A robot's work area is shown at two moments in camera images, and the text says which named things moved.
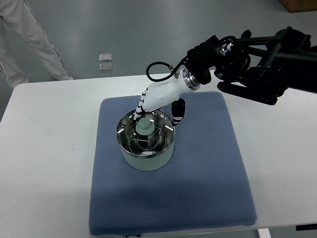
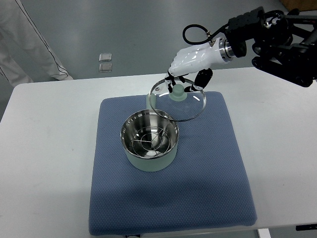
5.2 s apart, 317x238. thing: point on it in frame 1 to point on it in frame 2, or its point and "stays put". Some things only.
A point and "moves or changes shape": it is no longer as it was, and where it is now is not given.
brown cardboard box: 294,6 stays put
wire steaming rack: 145,145 stays put
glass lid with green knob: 151,135 moves or changes shape
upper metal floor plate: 104,57 stays put
